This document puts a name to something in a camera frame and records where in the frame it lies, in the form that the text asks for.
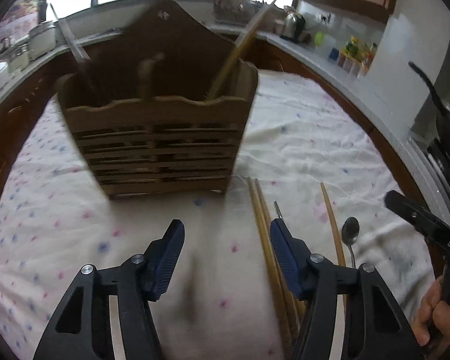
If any right hand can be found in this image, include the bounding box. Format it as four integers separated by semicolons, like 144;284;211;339
411;276;450;350

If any metal spoon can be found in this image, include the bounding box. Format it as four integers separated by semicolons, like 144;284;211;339
341;217;360;269

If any white dotted tablecloth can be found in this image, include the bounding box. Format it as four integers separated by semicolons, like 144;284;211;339
0;71;434;359

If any metal chopstick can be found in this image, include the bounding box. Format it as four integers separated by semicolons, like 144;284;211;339
274;201;283;219

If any spice jar rack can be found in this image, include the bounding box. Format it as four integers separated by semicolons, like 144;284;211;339
337;36;378;77

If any green cup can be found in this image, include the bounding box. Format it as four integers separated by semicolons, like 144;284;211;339
314;31;325;47

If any wooden utensil holder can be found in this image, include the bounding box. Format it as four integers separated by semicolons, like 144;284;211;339
57;0;258;198

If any steel electric kettle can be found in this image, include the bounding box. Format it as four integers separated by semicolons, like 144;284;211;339
280;10;311;44

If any wooden chopstick in holder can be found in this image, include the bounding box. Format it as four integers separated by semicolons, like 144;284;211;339
205;0;277;102

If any metal utensil in holder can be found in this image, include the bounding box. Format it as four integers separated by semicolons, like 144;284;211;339
49;2;98;95

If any white cooking pot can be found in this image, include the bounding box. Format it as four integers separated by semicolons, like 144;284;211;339
27;21;57;61

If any fruit poster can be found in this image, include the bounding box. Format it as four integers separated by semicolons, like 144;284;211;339
0;0;46;43

